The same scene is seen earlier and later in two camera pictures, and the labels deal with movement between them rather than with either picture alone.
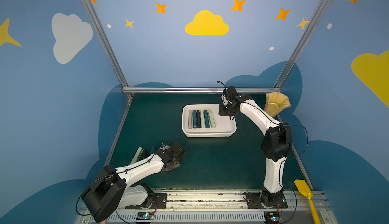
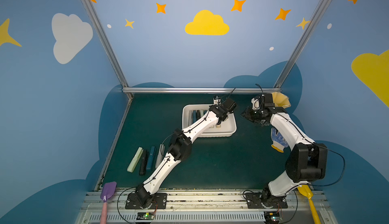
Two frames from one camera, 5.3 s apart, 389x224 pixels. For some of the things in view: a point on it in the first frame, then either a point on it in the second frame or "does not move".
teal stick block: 194,119 does not move
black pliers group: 198,119 does not move
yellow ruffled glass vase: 275,102 does not move
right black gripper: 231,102 -> 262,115
